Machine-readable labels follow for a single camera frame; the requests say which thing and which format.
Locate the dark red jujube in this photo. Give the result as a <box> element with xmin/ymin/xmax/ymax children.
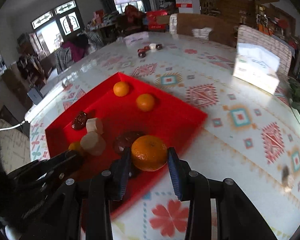
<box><xmin>71</xmin><ymin>111</ymin><xmax>88</xmax><ymax>130</ymax></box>

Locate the red gift box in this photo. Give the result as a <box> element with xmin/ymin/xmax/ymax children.
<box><xmin>146</xmin><ymin>10</ymin><xmax>170</xmax><ymax>32</ymax></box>

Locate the chair with plaid clothes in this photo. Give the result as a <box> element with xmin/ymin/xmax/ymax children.
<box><xmin>55</xmin><ymin>31</ymin><xmax>105</xmax><ymax>74</ymax></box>

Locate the white tissue box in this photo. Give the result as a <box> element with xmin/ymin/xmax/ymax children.
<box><xmin>233</xmin><ymin>43</ymin><xmax>280</xmax><ymax>95</ymax></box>

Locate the orange tangerine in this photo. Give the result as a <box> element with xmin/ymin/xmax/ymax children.
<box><xmin>131</xmin><ymin>135</ymin><xmax>168</xmax><ymax>172</ymax></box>
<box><xmin>136</xmin><ymin>94</ymin><xmax>155</xmax><ymax>112</ymax></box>
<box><xmin>113</xmin><ymin>81</ymin><xmax>129</xmax><ymax>97</ymax></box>

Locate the small yellow-orange kumquat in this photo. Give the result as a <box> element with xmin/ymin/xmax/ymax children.
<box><xmin>68</xmin><ymin>141</ymin><xmax>84</xmax><ymax>154</ymax></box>

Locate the white brick-pattern chair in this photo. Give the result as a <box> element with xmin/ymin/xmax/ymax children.
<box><xmin>237</xmin><ymin>25</ymin><xmax>292</xmax><ymax>79</ymax></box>

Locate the large red date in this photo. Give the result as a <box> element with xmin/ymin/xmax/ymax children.
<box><xmin>113</xmin><ymin>131</ymin><xmax>145</xmax><ymax>155</ymax></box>

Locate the small toy pieces cluster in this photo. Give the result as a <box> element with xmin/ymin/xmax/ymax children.
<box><xmin>138</xmin><ymin>43</ymin><xmax>163</xmax><ymax>59</ymax></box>

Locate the patterned tablecloth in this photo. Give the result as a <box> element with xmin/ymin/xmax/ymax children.
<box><xmin>30</xmin><ymin>33</ymin><xmax>300</xmax><ymax>239</ymax></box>

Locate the red shallow tray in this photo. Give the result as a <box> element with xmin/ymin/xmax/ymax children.
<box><xmin>45</xmin><ymin>71</ymin><xmax>209</xmax><ymax>221</ymax></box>

